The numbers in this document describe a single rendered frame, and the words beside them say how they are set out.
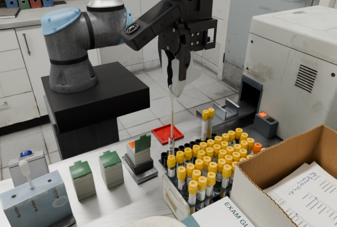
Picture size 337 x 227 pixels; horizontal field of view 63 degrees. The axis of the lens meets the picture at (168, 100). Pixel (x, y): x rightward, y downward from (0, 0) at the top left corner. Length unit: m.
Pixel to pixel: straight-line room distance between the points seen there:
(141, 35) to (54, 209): 0.36
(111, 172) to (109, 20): 0.46
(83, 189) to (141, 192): 0.12
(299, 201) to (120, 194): 0.36
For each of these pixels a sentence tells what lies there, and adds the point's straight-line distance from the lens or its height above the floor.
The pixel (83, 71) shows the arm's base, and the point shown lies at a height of 1.00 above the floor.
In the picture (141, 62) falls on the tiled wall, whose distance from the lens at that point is 3.20.
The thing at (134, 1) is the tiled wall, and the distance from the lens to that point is 2.98.
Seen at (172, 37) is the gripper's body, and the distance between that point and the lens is 0.48.
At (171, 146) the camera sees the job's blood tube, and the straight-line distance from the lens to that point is 0.62.
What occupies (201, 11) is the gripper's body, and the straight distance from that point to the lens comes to 0.50.
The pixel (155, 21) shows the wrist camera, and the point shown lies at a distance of 0.45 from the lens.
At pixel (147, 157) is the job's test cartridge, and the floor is 0.92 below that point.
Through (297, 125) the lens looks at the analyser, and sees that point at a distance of 0.77.
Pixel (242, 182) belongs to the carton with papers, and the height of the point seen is 1.00.
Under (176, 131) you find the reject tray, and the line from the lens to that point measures 0.79.
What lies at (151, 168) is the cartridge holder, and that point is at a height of 0.89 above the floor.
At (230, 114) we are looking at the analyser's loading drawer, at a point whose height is 0.91.
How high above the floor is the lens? 1.36
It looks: 31 degrees down
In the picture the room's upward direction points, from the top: straight up
